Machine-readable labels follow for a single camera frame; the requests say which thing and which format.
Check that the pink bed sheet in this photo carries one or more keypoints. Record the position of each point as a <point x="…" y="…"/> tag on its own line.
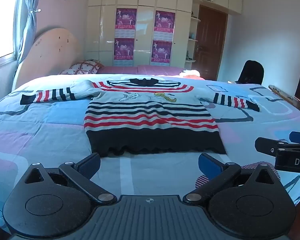
<point x="145" y="70"/>

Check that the cream wardrobe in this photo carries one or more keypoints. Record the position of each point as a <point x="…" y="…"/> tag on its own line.
<point x="143" y="30"/>

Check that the patterned pillow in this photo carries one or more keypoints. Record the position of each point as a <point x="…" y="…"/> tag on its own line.
<point x="66" y="72"/>
<point x="86" y="66"/>

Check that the striped knit sweater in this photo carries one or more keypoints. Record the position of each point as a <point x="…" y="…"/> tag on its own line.
<point x="150" y="115"/>

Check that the white corner shelf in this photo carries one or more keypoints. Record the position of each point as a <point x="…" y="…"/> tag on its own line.
<point x="192" y="40"/>

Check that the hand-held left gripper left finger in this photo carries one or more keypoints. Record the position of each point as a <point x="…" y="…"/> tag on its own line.
<point x="91" y="166"/>

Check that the black chair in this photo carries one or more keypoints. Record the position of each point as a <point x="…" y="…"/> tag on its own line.
<point x="250" y="72"/>

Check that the blue patterned quilt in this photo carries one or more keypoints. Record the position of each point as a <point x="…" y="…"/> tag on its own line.
<point x="52" y="130"/>

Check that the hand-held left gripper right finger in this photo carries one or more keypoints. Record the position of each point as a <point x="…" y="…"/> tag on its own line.
<point x="210" y="166"/>

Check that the purple wall poster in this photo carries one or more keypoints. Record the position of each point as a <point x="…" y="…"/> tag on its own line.
<point x="161" y="52"/>
<point x="124" y="51"/>
<point x="126" y="21"/>
<point x="164" y="23"/>

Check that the cream rounded headboard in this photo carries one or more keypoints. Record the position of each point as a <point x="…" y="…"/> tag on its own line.
<point x="50" y="52"/>

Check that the window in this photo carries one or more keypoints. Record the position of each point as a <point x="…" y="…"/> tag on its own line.
<point x="2" y="17"/>

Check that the blue curtain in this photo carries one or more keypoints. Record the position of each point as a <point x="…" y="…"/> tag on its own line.
<point x="30" y="30"/>

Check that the brown wooden door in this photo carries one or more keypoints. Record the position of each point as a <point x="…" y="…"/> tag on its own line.
<point x="210" y="42"/>

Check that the pile of clothes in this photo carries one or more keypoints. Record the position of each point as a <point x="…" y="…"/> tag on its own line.
<point x="188" y="73"/>

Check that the wooden tv stand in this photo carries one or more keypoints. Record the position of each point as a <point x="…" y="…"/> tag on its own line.
<point x="287" y="96"/>

